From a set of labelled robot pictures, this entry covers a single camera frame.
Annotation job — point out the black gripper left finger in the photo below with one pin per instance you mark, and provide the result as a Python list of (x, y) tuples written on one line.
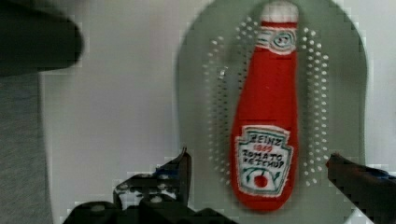
[(172, 179)]

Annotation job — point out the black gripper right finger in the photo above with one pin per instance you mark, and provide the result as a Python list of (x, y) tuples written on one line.
[(371, 190)]

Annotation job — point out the red plush ketchup bottle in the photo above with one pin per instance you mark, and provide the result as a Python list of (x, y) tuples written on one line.
[(264, 138)]

